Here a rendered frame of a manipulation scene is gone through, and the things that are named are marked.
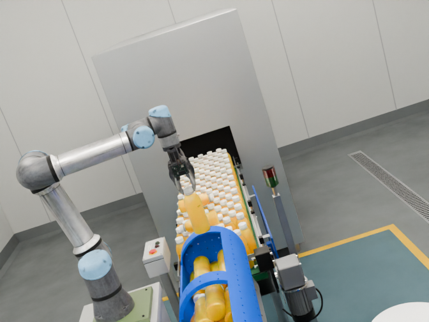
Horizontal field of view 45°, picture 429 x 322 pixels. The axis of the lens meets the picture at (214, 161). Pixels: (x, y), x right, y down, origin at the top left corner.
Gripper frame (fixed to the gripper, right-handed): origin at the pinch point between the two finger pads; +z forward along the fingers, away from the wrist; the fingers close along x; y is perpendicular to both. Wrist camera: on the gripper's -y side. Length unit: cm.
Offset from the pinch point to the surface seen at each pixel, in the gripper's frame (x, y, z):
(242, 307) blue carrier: 9, 52, 25
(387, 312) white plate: 52, 55, 41
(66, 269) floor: -181, -301, 148
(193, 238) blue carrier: -5.5, -3.5, 22.6
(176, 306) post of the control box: -29, -33, 68
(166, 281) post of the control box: -29, -33, 53
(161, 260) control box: -26, -25, 38
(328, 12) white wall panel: 182, -438, -3
